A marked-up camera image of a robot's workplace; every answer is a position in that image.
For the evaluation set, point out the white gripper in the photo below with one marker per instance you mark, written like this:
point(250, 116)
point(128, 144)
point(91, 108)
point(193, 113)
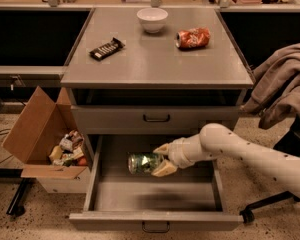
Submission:
point(176, 153)

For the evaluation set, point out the green crushed soda can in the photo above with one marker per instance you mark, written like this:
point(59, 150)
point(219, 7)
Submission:
point(143, 163)

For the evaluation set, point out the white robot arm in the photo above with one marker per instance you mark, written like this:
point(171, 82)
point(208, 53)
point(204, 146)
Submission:
point(215, 140)

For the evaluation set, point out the open grey middle drawer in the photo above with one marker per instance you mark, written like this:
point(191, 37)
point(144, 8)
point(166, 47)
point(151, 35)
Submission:
point(117, 200)

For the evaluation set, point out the grey drawer cabinet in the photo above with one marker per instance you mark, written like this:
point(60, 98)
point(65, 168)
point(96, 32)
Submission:
point(150, 70)

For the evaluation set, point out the closed grey upper drawer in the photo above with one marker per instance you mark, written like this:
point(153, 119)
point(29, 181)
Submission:
point(160, 120)

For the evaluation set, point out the orange crushed soda can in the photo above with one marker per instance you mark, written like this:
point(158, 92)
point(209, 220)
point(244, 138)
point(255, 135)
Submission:
point(192, 38)

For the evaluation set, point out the snack packets in box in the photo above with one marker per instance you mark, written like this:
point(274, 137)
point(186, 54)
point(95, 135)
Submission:
point(69, 151)

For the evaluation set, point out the black snack bar wrapper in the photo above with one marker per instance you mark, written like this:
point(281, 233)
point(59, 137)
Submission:
point(107, 49)

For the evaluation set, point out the brown cardboard box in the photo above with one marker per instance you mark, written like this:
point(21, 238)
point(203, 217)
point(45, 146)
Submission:
point(38, 130)

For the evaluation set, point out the black office chair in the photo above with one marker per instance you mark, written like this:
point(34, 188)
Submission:
point(289, 143)

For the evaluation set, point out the white ceramic bowl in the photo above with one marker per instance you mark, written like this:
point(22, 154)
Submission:
point(152, 20)

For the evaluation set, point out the black table leg base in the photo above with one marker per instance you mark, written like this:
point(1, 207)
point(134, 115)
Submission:
point(16, 207)

